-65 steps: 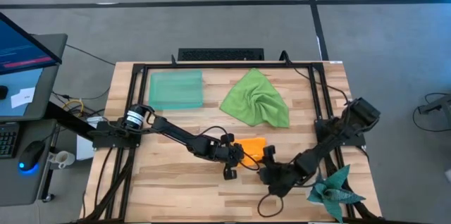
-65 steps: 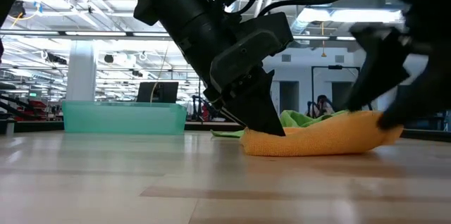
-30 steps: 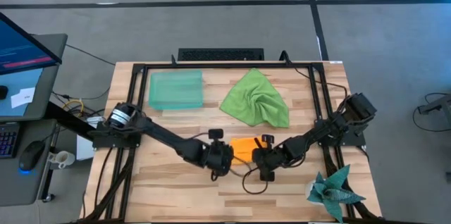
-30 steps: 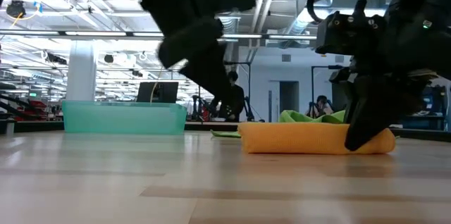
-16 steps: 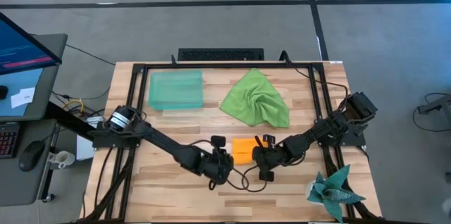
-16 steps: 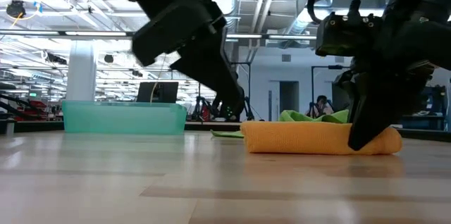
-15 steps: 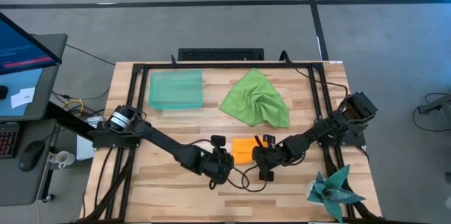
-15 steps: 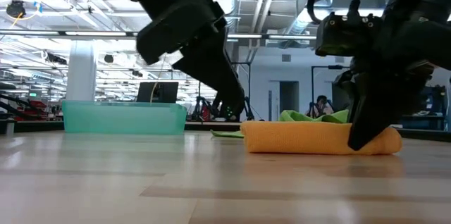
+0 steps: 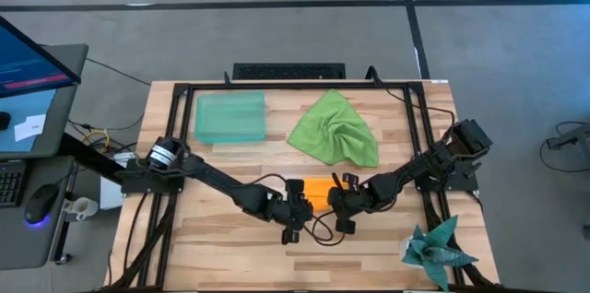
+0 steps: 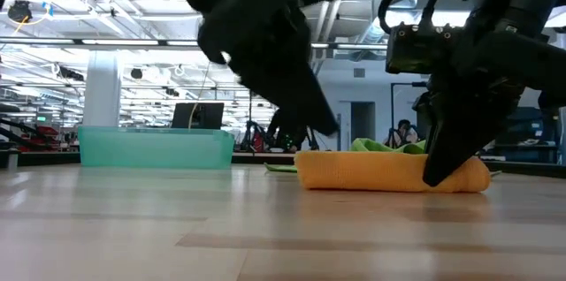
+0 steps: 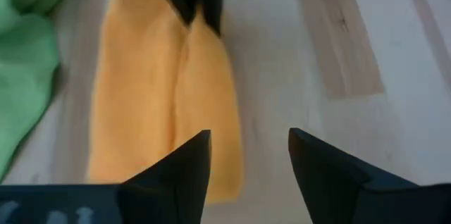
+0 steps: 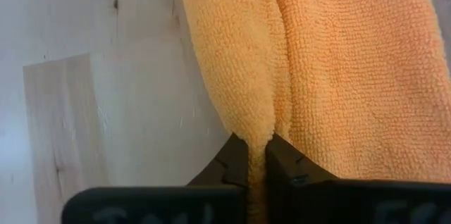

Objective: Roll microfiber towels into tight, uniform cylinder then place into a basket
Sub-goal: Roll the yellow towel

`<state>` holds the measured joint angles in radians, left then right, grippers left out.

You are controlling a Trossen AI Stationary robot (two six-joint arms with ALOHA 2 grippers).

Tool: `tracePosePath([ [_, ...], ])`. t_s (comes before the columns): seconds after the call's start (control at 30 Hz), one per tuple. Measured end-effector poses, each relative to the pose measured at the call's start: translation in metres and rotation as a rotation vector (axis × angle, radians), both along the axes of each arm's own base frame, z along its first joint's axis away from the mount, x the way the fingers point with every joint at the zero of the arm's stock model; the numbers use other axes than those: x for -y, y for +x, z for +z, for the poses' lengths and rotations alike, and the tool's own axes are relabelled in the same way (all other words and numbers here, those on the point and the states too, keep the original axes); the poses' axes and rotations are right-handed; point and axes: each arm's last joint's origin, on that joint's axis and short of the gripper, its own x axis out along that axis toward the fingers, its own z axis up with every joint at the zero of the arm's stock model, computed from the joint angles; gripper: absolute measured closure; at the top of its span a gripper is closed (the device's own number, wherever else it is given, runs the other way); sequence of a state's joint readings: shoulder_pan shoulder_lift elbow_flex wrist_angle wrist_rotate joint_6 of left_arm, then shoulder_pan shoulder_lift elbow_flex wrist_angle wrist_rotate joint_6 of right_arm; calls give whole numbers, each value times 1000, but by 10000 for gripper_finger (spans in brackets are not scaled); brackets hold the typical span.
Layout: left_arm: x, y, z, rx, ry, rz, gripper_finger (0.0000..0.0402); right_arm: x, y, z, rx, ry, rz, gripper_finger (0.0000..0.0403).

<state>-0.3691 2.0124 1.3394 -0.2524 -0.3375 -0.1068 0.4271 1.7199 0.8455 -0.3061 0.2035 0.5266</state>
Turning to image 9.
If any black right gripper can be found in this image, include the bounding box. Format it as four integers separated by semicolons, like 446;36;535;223
327;173;370;234

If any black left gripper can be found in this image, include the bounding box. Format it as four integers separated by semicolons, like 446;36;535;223
276;179;315;246

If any orange microfiber towel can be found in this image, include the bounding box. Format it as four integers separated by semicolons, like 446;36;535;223
301;177;348;214

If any green microfiber towel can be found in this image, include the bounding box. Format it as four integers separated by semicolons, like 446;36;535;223
287;88;381;169

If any teal translucent plastic basket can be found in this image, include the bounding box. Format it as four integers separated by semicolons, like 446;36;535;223
193;90;267;146

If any white plant pot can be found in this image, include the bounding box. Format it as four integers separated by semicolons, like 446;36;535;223
397;235;419;270

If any teal artificial plant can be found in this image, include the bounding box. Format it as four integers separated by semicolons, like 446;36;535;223
400;214;480;293

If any black mesh box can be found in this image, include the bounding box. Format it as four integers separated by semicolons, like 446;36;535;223
231;62;347;81

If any white box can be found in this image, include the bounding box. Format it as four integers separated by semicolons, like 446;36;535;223
99;151;136;211

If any white plastic cup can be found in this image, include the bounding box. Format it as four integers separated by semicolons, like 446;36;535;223
62;195;100;223

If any black stand base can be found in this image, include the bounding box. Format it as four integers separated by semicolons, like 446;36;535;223
546;122;590;165

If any black computer mouse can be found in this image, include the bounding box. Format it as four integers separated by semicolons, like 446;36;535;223
23;182;61;226

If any grey computer desk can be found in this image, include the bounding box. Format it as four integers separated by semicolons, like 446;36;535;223
0;43;89;271

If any white paper note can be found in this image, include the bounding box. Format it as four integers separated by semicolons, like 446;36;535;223
13;113;47;143

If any black backlit keyboard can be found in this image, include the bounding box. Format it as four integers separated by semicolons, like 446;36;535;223
0;159;27;209

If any computer monitor with blue screen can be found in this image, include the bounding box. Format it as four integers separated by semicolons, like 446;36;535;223
0;15;83;100

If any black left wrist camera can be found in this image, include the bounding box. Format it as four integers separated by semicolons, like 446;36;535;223
294;194;315;220

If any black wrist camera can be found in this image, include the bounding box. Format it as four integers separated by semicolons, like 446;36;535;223
294;194;315;220
327;189;348;214

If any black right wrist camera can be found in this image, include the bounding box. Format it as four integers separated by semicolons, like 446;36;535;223
327;189;348;214

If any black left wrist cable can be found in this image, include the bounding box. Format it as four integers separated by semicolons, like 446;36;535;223
251;171;289;193

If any black looping gripper cable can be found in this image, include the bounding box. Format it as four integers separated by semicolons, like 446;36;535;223
309;209;347;247

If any black hanging cable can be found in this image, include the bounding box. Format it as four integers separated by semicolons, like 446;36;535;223
383;88;458;128

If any black metal table frame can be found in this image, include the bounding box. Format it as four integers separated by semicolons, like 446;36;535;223
103;65;503;293

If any yellow cable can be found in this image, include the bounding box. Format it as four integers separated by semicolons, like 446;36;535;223
80;129;112;155

